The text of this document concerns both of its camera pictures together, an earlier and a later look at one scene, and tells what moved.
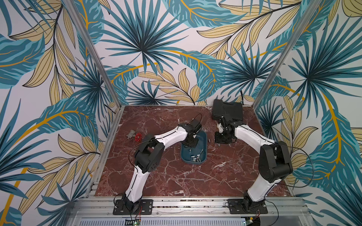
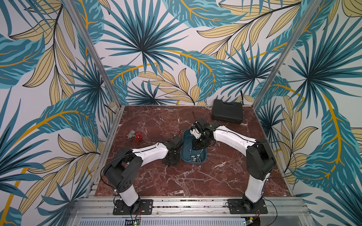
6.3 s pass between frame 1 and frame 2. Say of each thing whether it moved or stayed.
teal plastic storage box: stayed
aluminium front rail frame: stayed
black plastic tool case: stayed
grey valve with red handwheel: stayed
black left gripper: moved
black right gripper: moved
